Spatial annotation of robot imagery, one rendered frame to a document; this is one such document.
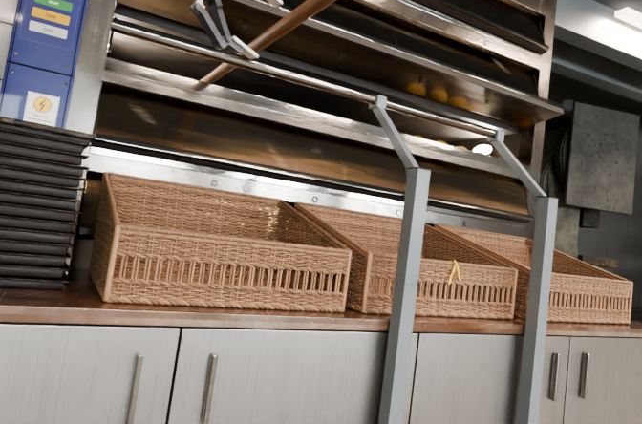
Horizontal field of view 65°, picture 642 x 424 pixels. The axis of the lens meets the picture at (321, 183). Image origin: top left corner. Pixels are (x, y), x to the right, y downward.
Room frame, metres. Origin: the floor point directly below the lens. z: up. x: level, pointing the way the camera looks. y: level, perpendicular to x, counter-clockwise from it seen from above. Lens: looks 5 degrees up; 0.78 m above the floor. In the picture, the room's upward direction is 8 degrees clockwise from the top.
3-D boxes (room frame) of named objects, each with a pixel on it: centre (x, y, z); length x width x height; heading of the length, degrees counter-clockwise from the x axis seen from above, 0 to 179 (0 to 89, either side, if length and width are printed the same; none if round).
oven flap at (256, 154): (1.84, -0.13, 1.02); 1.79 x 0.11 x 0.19; 118
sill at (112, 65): (1.86, -0.12, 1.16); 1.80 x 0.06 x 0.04; 118
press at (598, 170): (5.83, -2.94, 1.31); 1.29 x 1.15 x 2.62; 114
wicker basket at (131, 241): (1.33, 0.25, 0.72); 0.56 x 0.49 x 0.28; 118
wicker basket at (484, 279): (1.61, -0.27, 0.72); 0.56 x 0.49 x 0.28; 119
